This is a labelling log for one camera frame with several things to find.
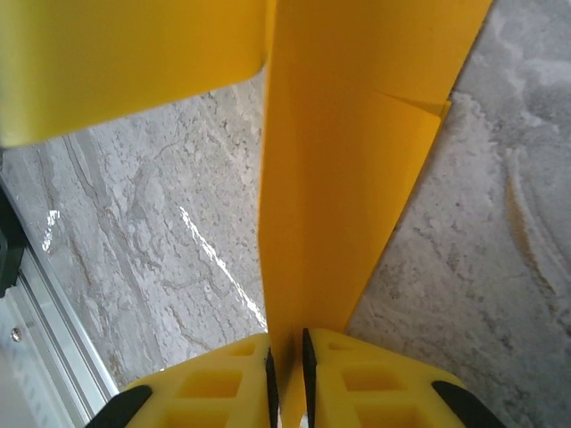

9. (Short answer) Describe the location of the aluminium mounting rail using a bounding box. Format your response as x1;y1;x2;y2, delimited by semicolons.
0;249;124;428

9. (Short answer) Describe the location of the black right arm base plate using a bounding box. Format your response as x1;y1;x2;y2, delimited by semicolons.
0;180;26;291

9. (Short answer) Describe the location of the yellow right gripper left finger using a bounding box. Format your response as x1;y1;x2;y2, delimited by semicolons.
91;333;280;428

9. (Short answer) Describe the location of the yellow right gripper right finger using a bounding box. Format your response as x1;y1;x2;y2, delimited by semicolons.
301;327;508;428

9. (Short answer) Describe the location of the orange cloth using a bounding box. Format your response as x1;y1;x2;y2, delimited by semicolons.
0;0;494;428

